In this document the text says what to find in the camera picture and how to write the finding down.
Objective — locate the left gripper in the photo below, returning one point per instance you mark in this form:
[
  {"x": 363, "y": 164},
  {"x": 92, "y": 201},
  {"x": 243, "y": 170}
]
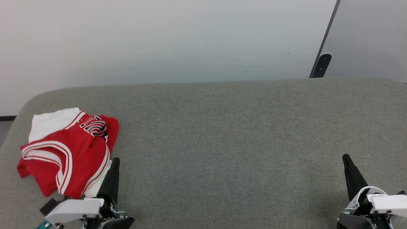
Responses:
[{"x": 111, "y": 222}]

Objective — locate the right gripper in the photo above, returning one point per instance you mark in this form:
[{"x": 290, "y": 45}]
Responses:
[{"x": 356, "y": 219}]

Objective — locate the red Bulls basketball jersey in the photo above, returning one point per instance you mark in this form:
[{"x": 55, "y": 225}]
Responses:
[{"x": 73, "y": 152}]

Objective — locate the grey door panel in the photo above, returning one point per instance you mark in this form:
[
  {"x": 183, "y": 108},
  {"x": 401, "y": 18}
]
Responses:
[{"x": 365, "y": 38}]

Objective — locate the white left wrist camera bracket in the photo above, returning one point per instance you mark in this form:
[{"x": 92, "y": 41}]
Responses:
[{"x": 73, "y": 210}]

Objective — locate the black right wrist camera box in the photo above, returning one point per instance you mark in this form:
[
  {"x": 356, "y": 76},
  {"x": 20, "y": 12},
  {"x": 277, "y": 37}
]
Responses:
[{"x": 401, "y": 192}]

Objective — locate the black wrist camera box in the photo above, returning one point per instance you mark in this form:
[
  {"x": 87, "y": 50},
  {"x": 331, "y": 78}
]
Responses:
[
  {"x": 49, "y": 206},
  {"x": 401, "y": 192}
]

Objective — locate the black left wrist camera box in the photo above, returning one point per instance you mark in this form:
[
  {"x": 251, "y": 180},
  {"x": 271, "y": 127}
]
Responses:
[{"x": 49, "y": 206}]

